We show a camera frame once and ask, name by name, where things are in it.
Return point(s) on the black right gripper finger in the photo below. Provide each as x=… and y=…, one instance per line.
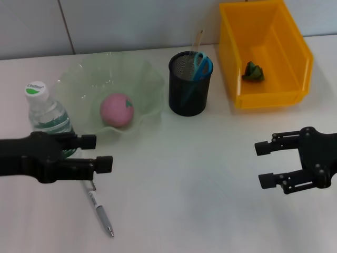
x=262, y=148
x=266, y=180

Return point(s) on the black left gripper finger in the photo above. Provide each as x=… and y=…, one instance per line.
x=88, y=141
x=104, y=164

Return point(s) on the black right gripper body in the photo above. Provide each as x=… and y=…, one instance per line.
x=321, y=153

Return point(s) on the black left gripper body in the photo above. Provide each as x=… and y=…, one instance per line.
x=31, y=155

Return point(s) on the clear plastic ruler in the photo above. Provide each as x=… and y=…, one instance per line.
x=198, y=42

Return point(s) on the clear green-label water bottle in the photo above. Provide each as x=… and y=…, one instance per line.
x=39, y=105

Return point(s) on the green plastic wrapper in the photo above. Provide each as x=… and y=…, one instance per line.
x=252, y=72

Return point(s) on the grey ballpoint pen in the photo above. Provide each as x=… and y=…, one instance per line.
x=101, y=213

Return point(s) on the blue capped scissors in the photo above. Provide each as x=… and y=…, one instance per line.
x=201, y=66

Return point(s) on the yellow plastic bin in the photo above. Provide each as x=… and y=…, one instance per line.
x=266, y=101

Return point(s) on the black mesh pen holder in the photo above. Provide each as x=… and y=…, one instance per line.
x=189, y=105

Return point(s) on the green translucent glass fruit plate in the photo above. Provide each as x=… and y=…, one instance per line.
x=147, y=87

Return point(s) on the pink toy peach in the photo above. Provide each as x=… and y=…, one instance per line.
x=117, y=110

